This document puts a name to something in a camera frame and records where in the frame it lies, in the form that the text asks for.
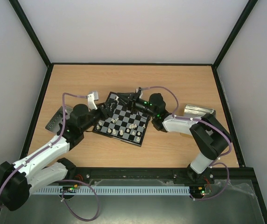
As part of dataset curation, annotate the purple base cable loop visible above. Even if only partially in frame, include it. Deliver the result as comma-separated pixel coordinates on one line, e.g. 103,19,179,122
58,179,100,221

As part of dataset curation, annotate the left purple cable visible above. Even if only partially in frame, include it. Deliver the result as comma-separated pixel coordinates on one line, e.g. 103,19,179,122
0,92,90,210

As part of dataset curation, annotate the left metal tray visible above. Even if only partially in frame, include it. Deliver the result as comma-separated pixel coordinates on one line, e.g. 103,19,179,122
45,106,72,134

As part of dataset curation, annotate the black aluminium frame rail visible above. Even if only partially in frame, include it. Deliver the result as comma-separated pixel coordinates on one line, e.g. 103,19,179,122
7,166,255,185

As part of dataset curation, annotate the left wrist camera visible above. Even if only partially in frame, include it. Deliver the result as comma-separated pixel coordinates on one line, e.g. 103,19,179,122
87,91,99,110

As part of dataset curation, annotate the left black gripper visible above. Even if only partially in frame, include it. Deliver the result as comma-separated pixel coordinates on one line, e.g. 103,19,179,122
81,100,118,133

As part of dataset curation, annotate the metal tray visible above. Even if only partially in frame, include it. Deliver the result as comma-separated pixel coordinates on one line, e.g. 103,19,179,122
183,104,216,119
45,106,72,134

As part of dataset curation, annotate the light blue cable duct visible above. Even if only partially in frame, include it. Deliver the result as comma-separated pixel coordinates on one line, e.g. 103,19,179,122
34,186,190,196

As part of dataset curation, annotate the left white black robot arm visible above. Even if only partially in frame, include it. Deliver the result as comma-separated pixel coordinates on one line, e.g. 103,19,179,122
0,102,117,211

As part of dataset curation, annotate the right metal tray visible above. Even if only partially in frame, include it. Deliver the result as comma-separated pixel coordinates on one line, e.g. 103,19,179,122
183,104,216,119

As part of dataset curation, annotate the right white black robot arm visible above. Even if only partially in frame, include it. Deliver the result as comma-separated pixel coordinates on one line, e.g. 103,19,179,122
117,91,232,183

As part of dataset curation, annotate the black and grey chessboard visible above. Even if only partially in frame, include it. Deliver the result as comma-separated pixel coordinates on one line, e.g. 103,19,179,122
92,103,150,147

